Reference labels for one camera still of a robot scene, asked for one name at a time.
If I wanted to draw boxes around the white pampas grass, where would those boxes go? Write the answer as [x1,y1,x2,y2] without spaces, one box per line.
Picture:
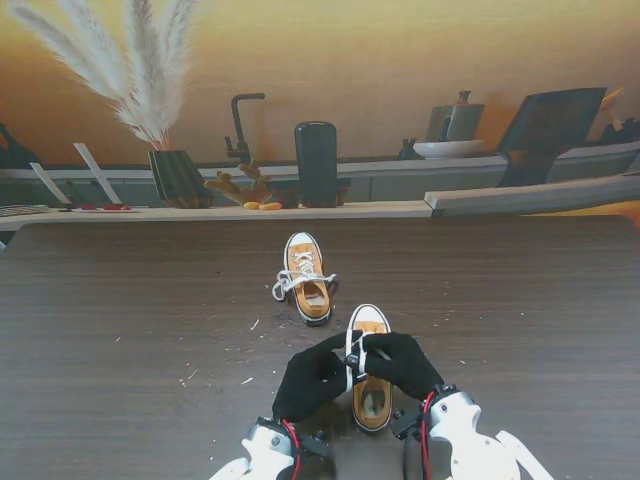
[4,0,201,151]

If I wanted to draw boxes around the grey metal pot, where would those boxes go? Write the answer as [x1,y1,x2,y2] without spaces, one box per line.
[426,90,486,144]

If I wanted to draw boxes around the black kitchen faucet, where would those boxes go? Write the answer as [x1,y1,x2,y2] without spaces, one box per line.
[223,92,267,161]

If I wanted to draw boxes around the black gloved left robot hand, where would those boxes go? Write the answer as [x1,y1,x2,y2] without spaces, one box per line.
[272,332,362,425]

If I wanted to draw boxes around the dark low stand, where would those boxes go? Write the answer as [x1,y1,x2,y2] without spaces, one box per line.
[269,177,352,209]

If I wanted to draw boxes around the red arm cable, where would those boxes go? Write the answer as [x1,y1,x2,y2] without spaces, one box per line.
[282,419,303,480]
[421,392,436,480]

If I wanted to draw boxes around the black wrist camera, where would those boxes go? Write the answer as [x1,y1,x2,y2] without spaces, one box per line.
[390,409,424,441]
[299,430,331,459]

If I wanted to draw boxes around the long white slat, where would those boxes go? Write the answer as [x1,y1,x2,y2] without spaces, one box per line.
[72,143,123,205]

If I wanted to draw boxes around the short white slat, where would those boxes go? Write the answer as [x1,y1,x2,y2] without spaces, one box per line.
[28,162,72,206]

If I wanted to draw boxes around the long white shoelace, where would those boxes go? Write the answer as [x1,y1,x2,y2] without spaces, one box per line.
[271,252,339,302]

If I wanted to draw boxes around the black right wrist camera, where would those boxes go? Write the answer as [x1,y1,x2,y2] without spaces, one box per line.
[390,409,424,441]

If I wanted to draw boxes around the red flat strips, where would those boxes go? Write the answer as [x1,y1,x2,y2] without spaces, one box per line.
[74,204,137,214]

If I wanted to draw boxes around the yellow cactus ornament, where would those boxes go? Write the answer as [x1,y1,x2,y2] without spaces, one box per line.
[203,158,274,205]

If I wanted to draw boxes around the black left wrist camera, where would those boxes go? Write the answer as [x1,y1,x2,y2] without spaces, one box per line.
[299,430,331,459]

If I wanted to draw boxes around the red left arm cable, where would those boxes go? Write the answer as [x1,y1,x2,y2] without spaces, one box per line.
[282,419,303,480]

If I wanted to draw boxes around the dark green ribbed vase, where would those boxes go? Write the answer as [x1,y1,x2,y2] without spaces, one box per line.
[147,148,216,209]

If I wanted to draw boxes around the black cylindrical canister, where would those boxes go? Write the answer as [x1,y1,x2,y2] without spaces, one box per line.
[293,121,339,209]

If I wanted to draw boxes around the white bowl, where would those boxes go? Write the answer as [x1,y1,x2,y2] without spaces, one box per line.
[412,139,485,160]

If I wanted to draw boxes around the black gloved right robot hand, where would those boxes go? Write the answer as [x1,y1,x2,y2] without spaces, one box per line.
[357,331,445,401]

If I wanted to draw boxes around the orange canvas sneaker with laces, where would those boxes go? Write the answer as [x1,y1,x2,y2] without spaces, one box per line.
[283,231,335,329]

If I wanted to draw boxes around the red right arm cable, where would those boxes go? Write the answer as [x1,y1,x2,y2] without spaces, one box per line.
[421,392,436,480]

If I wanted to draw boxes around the grey wooden plank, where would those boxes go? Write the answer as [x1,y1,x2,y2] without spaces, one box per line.
[423,172,640,217]

